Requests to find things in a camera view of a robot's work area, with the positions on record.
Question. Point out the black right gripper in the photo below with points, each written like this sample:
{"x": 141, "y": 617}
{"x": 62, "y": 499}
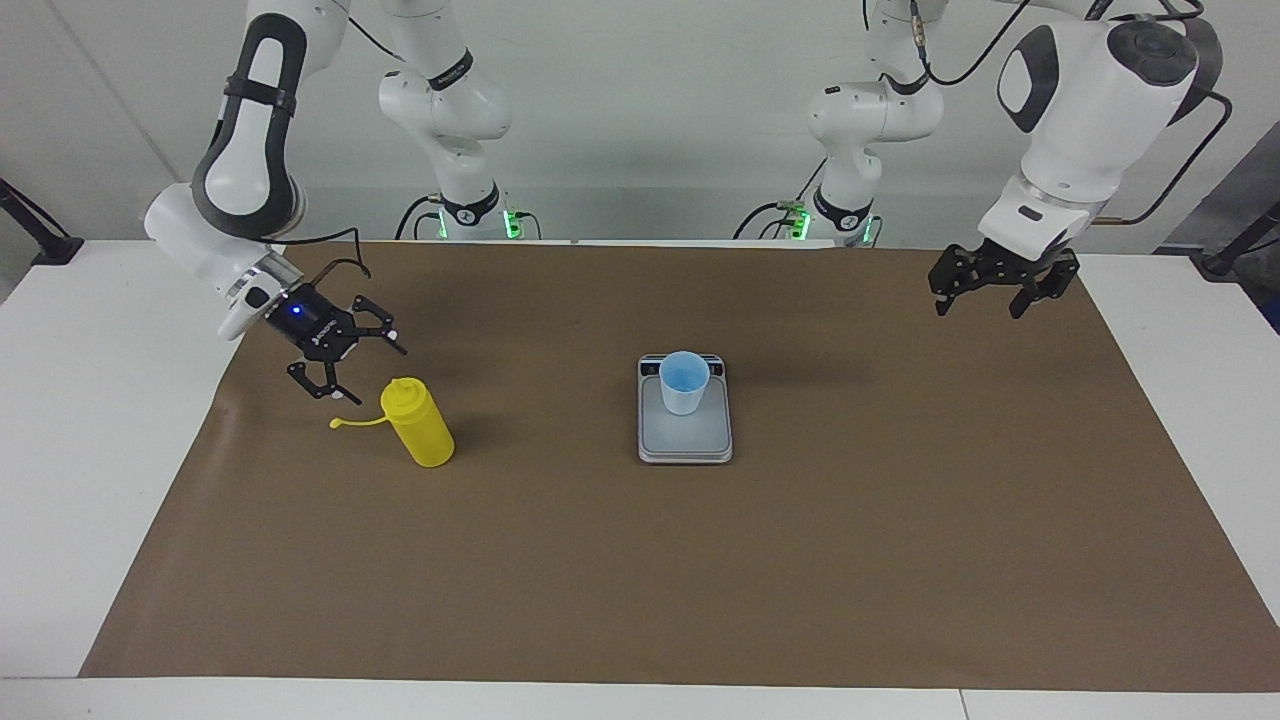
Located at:
{"x": 310, "y": 325}

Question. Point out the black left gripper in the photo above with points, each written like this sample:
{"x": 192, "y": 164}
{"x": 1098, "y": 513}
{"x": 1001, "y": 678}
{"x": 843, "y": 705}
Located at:
{"x": 1015, "y": 265}

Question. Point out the yellow squeeze seasoning bottle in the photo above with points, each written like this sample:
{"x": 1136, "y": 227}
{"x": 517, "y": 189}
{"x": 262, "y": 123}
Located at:
{"x": 425, "y": 430}

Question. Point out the light blue plastic cup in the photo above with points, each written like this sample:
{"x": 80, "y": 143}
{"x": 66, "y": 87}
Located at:
{"x": 685, "y": 390}

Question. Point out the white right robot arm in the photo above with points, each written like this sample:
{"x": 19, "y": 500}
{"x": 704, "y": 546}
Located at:
{"x": 250, "y": 170}

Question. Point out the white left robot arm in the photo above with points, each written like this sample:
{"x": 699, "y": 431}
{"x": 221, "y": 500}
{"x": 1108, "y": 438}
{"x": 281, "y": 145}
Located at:
{"x": 1080, "y": 100}

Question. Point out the silver digital kitchen scale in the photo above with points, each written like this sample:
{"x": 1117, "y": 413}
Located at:
{"x": 685, "y": 440}

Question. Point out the black clamp stand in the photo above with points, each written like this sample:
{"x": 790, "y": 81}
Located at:
{"x": 1225, "y": 258}
{"x": 50, "y": 245}

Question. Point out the brown paper table mat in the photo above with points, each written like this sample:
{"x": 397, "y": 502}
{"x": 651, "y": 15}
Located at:
{"x": 600, "y": 560}

